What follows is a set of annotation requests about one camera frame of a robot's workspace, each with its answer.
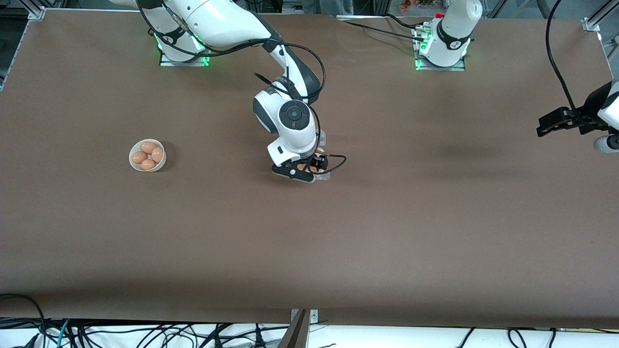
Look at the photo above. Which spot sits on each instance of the clear plastic egg carton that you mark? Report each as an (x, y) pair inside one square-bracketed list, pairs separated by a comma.
[(323, 177)]

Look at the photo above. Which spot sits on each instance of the dark metal pole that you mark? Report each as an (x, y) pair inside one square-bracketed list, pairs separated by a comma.
[(296, 333)]

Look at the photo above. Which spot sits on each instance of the white round bowl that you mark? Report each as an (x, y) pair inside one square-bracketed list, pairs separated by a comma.
[(133, 163)]

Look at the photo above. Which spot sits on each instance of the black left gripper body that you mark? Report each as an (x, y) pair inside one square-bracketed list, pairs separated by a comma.
[(589, 116)]

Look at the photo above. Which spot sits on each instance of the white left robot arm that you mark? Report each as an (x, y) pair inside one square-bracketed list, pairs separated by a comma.
[(452, 34)]

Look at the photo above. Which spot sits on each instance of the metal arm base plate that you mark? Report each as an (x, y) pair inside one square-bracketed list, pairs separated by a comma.
[(459, 66), (186, 62)]

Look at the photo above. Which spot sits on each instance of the silver metal bracket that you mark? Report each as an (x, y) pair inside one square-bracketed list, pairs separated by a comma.
[(314, 316)]

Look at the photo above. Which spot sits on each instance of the aluminium frame profile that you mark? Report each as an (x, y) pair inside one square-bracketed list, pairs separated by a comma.
[(597, 19)]

